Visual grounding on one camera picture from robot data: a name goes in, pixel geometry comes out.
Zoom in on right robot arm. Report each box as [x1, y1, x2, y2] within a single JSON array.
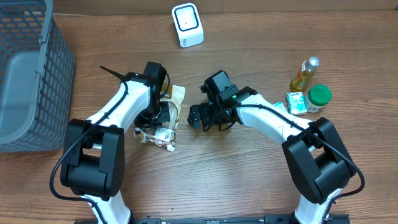
[[187, 70, 360, 223]]

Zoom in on green lid white jar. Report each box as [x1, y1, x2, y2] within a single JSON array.
[[305, 85, 332, 113]]

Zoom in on teal white snack packet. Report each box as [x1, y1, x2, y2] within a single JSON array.
[[274, 102, 288, 113]]

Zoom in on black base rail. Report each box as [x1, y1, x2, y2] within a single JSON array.
[[74, 214, 351, 224]]

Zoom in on teal tissue pack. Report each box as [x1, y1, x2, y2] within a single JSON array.
[[285, 92, 307, 116]]

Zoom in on silver round ball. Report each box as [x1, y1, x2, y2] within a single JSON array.
[[289, 57, 320, 92]]

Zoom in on white barcode scanner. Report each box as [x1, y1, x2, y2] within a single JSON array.
[[171, 2, 204, 48]]

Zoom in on grey plastic mesh basket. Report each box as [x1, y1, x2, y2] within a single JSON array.
[[1, 0, 75, 152]]

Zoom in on brown snack packet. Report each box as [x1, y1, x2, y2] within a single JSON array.
[[134, 85, 185, 152]]

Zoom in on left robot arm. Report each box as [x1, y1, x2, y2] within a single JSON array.
[[49, 62, 170, 223]]

